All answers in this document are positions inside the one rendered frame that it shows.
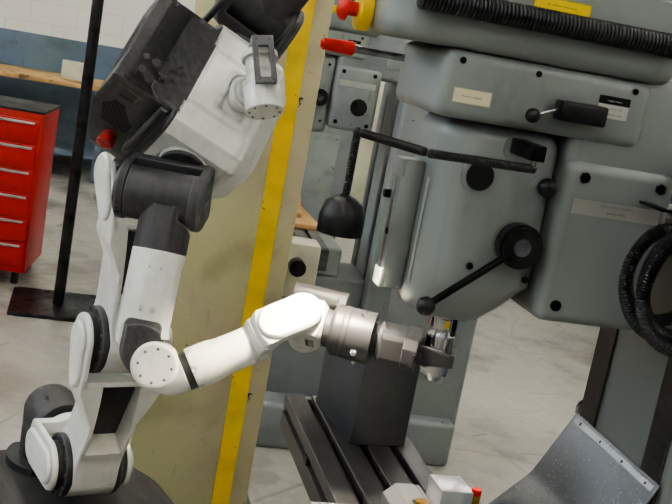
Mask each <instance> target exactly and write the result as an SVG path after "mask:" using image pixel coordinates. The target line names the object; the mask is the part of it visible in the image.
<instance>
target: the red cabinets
mask: <svg viewBox="0 0 672 504"><path fill-rule="evenodd" d="M60 107H61V105H55V104H50V103H44V102H38V101H32V100H26V99H21V98H15V97H9V96H3V95H0V270H3V271H9V272H12V273H11V278H10V283H14V284H17V282H18V278H19V273H22V274H24V273H25V272H26V271H27V269H28V268H29V269H30V268H31V265H32V264H33V263H34V262H35V260H36V259H37V258H38V257H39V256H40V255H41V251H42V243H43V235H44V227H45V219H46V212H47V204H48V196H49V188H50V180H51V172H52V164H53V157H54V149H55V141H56V133H57V125H58V117H59V110H60Z"/></svg>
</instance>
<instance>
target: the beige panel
mask: <svg viewBox="0 0 672 504"><path fill-rule="evenodd" d="M333 5H334V0H309V1H308V2H307V3H306V5H305V6H304V7H303V8H302V11H303V12H304V15H305V19H304V22H303V25H302V26H301V28H300V30H299V32H298V33H297V35H296V36H295V38H294V39H293V40H292V42H291V43H290V45H289V46H288V47H287V49H286V50H285V52H284V53H283V54H282V56H281V57H280V59H279V60H278V61H277V64H279V65H280V66H281V67H282V68H283V71H284V78H285V96H286V105H285V107H284V113H283V114H282V115H280V117H279V119H278V121H277V123H276V125H275V128H274V130H273V132H272V134H271V136H270V138H269V140H268V142H267V144H266V146H265V148H264V150H263V153H262V155H261V157H260V159H259V161H258V163H257V165H256V167H255V169H254V171H253V172H252V173H251V175H250V176H249V177H248V178H247V179H246V180H245V181H244V182H243V183H241V184H240V185H239V186H238V187H237V188H236V189H234V190H233V191H232V192H231V193H230V194H229V195H228V196H226V197H224V198H220V199H211V206H210V214H209V218H208V219H207V221H206V223H205V225H204V226H203V228H202V230H201V231H199V232H198V233H197V232H191V231H190V229H188V231H189V233H190V240H189V245H188V250H187V255H186V260H185V264H184V266H183V268H182V274H181V277H180V282H179V286H178V291H177V296H176V299H177V300H176V301H175V306H174V311H173V316H172V321H171V329H172V335H173V343H172V346H173V347H174V348H175V349H176V352H177V354H179V353H181V352H184V350H183V349H185V348H188V347H190V346H193V345H195V344H197V343H200V342H202V341H206V340H211V339H215V338H217V337H220V336H222V335H225V334H227V333H230V332H232V331H234V330H237V329H239V328H241V327H244V326H243V325H244V323H245V322H246V320H247V319H249V318H251V316H252V314H253V313H254V312H255V311H256V310H258V309H261V308H263V307H265V306H268V305H270V304H272V303H275V302H277V301H279V300H282V294H283V289H284V283H285V277H286V272H287V266H288V260H289V255H290V249H291V243H292V237H293V232H294V226H295V220H296V215H297V209H298V203H299V198H300V192H301V186H302V181H303V175H304V169H305V164H306V158H307V152H308V147H309V141H310V135H311V130H312V124H313V118H314V113H315V107H316V101H317V96H318V90H319V84H320V79H321V73H322V67H323V61H324V56H325V50H322V49H321V47H320V42H321V39H323V38H324V37H325V38H328V33H329V27H330V22H331V16H332V10H333ZM271 357H272V352H271V353H270V354H269V358H267V359H265V360H263V361H260V362H258V363H256V364H253V365H251V366H249V367H246V368H244V369H241V370H239V371H237V372H234V373H232V374H230V375H228V376H227V377H225V378H223V379H222V380H220V381H218V382H216V383H214V384H211V385H209V386H207V387H204V388H202V389H199V388H196V389H194V390H188V391H186V392H184V393H181V394H177V395H164V394H161V393H160V395H159V396H158V398H157V399H156V400H155V402H154V403H153V404H152V406H151V407H150V408H149V410H148V411H147V412H146V414H145V415H144V416H143V418H142V419H141V420H140V422H139V423H138V424H137V425H136V428H135V431H134V433H133V435H132V437H131V440H130V442H129V443H130V446H131V448H132V451H133V456H134V466H133V467H134V468H136V469H137V470H139V471H141V472H142V473H144V474H146V475H147V476H149V477H150V478H152V479H153V480H154V481H155V482H156V483H157V484H158V485H159V486H160V487H161V488H162V489H163V491H164V492H165V493H166V494H167V496H168V497H169V498H170V499H171V501H172V502H173V503H174V504H251V503H250V500H249V496H248V494H247V493H248V487H249V482H250V476H251V470H252V465H253V459H254V453H255V448H256V442H257V436H258V431H259V425H260V419H261V414H262V408H263V402H264V396H265V391H266V385H267V379H268V374H269V368H270V362H271Z"/></svg>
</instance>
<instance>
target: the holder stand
mask: <svg viewBox="0 0 672 504"><path fill-rule="evenodd" d="M374 357H375V355H374V356H373V357H372V358H370V359H369V362H368V364H363V363H359V362H356V363H355V364H352V363H351V362H352V361H351V360H347V359H343V358H339V357H335V356H331V355H329V354H328V352H327V351H325V356H324V362H323V367H322V372H321V378H320V383H319V388H318V394H317V399H316V403H317V405H318V406H319V407H320V408H321V410H322V411H323V412H324V413H325V414H326V416H327V417H328V418H329V419H330V421H331V422H332V423H333V424H334V425H335V427H336V428H337V429H338V430H339V432H340V433H341V434H342V435H343V436H344V438H345V439H346V440H347V441H348V443H349V444H354V445H383V446H404V443H405V438H406V433H407V428H408V423H409V419H410V414H411V409H412V404H413V399H414V394H415V389H416V385H417V380H418V375H419V370H420V365H418V364H415V367H414V370H413V372H408V371H404V370H400V369H399V368H398V367H399V366H395V365H391V364H387V363H383V362H379V361H376V359H375V358H374Z"/></svg>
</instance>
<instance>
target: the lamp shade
mask: <svg viewBox="0 0 672 504"><path fill-rule="evenodd" d="M364 221H365V219H364V211H363V205H362V204H361V203H360V202H359V201H358V200H357V199H356V198H355V197H353V196H352V195H344V194H342V193H340V194H335V195H333V196H331V197H329V198H327V199H326V200H325V202H324V204H323V206H322V208H321V210H320V212H319V216H318V221H317V227H316V230H317V231H319V232H321V233H324V234H327V235H330V236H334V237H340V238H347V239H360V238H361V237H362V232H363V227H364Z"/></svg>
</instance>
